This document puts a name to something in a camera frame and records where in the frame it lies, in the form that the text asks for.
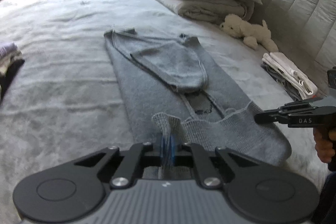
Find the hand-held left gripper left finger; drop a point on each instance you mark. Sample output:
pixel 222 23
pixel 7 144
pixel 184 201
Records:
pixel 155 153

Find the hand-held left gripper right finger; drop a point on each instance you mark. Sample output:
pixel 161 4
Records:
pixel 178 153

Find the white folded garment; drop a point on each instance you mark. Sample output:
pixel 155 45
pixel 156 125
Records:
pixel 288 69

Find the grey folded garment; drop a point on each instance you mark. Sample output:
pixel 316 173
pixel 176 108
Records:
pixel 281 82

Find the grey knit sweater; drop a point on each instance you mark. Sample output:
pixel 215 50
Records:
pixel 157 77

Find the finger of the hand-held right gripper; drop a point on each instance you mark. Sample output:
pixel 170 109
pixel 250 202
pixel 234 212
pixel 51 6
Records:
pixel 267 117
pixel 299 106

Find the black folded garment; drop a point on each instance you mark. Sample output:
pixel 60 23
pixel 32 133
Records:
pixel 10 77

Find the person's right hand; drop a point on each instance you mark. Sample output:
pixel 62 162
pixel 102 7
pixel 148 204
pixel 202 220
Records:
pixel 324 145

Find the bed with grey sheet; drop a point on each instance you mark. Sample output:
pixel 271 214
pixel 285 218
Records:
pixel 65 69

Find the grey quilted headboard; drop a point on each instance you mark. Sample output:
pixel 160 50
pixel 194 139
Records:
pixel 302 3

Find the purple folded garment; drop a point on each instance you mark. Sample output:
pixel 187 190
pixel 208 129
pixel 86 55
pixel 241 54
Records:
pixel 6 49

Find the white plush toy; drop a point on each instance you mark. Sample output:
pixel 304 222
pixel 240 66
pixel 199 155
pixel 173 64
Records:
pixel 249 29

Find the person's dark clothing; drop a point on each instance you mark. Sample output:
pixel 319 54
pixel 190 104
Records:
pixel 328 200

